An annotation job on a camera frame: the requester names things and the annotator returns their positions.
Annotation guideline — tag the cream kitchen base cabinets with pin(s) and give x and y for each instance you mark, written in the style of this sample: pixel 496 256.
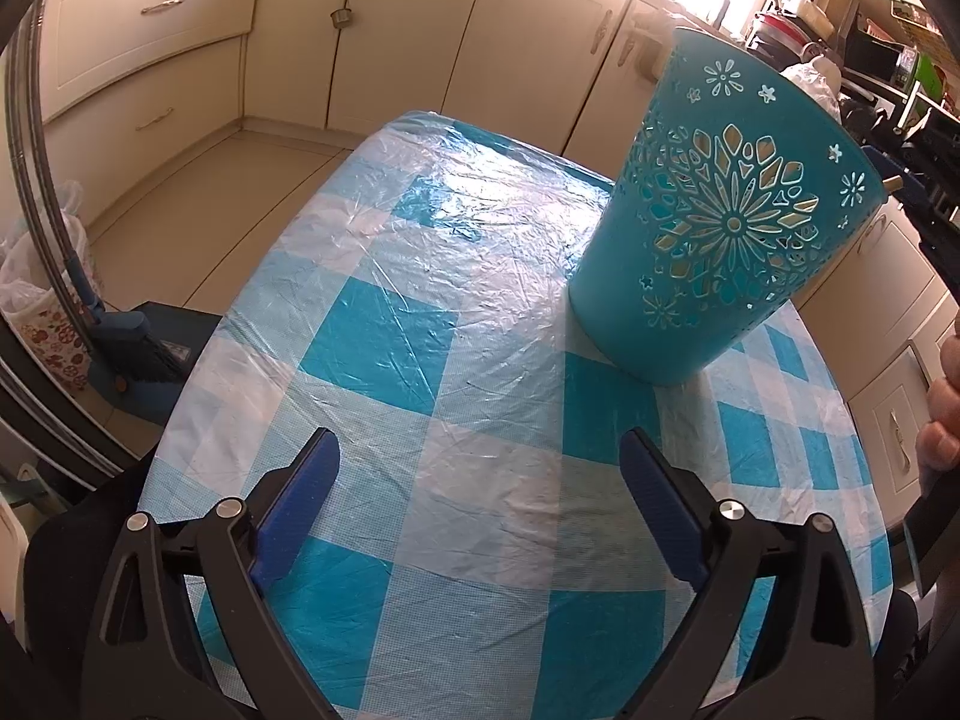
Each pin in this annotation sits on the cream kitchen base cabinets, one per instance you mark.
pixel 375 37

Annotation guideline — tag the green cutting board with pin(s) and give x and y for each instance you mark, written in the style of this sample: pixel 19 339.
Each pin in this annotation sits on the green cutting board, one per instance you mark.
pixel 930 75

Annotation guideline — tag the person's right hand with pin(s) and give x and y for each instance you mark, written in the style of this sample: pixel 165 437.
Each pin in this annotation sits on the person's right hand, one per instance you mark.
pixel 945 405

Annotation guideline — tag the blue checkered plastic tablecloth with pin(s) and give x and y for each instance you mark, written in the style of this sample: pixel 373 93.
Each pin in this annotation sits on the blue checkered plastic tablecloth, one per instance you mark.
pixel 465 330

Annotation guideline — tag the dish rack with pots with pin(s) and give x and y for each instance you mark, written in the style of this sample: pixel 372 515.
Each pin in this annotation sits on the dish rack with pots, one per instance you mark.
pixel 791 26

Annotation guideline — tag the white trash bag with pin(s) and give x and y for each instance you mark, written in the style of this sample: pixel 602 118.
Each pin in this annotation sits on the white trash bag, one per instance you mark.
pixel 45 292

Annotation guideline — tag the dark sliding door frame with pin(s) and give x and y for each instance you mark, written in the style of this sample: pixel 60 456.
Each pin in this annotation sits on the dark sliding door frame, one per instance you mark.
pixel 30 405

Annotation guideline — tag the blue dustpan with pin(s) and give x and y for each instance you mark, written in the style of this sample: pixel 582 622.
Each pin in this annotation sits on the blue dustpan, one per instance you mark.
pixel 157 360

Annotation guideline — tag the clear plastic bag of greens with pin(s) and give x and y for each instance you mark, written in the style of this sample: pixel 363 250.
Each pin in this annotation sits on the clear plastic bag of greens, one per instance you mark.
pixel 817 82

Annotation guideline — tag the teal perforated utensil holder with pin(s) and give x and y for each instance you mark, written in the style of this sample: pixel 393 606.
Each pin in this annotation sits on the teal perforated utensil holder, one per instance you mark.
pixel 675 315

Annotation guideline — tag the black microwave oven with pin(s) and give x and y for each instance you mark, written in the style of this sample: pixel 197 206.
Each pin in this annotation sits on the black microwave oven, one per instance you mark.
pixel 885 56

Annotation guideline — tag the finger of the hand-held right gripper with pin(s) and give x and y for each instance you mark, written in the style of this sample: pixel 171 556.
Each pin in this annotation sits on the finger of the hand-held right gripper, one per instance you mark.
pixel 926 199

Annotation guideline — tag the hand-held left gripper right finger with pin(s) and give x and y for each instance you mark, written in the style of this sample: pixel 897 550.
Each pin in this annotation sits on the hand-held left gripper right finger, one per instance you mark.
pixel 664 510

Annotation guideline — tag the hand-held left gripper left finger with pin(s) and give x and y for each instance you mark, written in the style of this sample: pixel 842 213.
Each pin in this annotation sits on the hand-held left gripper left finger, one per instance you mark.
pixel 296 510

